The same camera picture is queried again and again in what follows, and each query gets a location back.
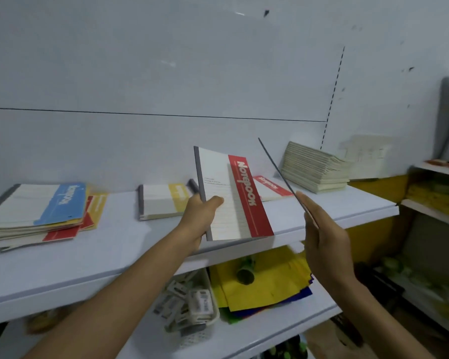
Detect pile of yellow goods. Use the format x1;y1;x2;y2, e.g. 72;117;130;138
406;182;449;221

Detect green bottles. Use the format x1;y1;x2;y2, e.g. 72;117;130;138
261;334;310;359

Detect person's right forearm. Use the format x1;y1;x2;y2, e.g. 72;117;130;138
324;276;436;359

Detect person's right hand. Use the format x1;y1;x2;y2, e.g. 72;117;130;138
296;191;358;296

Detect blue paper sheet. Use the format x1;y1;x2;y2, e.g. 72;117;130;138
228;285;314;320

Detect person's left forearm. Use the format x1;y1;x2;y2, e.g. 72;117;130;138
22;225;197;359

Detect green paper roll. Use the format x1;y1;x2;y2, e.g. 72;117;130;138
235;256;257;285

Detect yellow banded notebook stack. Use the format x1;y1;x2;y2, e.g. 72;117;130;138
137;182;195;222

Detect heap of small white packets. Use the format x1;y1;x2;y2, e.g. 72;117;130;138
153;271;215;333

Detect row of green white goods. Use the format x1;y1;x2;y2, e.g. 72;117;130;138
381;256;449;323

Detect white plastic basket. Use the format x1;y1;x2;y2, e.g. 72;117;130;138
153;268;221;349

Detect pile of assorted banded notebooks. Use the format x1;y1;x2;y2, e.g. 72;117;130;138
0;182;109;253

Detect stack of cream notebooks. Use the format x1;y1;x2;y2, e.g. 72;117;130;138
280;141;353;194

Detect white side shelf unit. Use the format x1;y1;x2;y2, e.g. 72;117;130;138
374;160;449;334

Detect white shelf board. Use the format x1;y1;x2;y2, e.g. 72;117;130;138
0;179;400;328
0;271;342;359

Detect white paper sheet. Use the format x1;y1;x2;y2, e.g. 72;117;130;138
340;134;394;180

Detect pile of yellow paper sheets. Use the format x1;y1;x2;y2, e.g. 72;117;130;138
209;245;313;313

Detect thin grey spined notebook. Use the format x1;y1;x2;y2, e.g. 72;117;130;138
258;137;319;229

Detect red banded white notebook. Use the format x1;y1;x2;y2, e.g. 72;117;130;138
193;146;275;242
187;176;295;202

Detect person's left hand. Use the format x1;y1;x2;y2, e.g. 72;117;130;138
175;193;225;255

